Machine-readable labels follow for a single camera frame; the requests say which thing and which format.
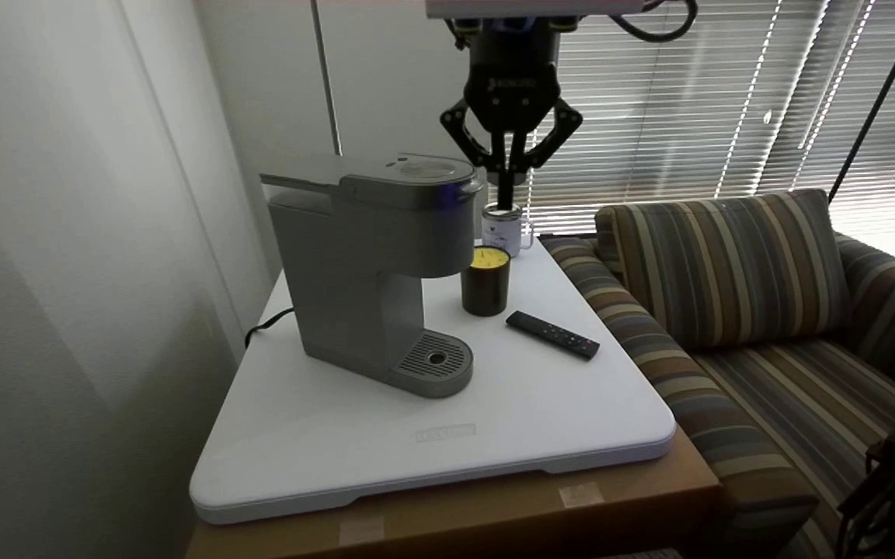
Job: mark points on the black candle jar yellow wax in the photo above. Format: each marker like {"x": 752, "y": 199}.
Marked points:
{"x": 486, "y": 283}

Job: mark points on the white metal mug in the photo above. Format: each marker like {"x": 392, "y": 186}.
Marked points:
{"x": 511, "y": 235}

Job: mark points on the striped fabric sofa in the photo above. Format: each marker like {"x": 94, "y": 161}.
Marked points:
{"x": 737, "y": 269}

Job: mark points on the thin metal pole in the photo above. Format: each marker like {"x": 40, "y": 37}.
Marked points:
{"x": 324, "y": 83}

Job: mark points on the black remote control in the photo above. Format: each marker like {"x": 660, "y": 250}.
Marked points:
{"x": 554, "y": 337}

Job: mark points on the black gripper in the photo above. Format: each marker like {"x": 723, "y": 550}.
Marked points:
{"x": 511, "y": 80}

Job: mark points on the thin black pole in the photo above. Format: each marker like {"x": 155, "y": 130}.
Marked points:
{"x": 881, "y": 103}

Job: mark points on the grey coffee maker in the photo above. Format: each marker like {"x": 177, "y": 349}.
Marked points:
{"x": 355, "y": 269}

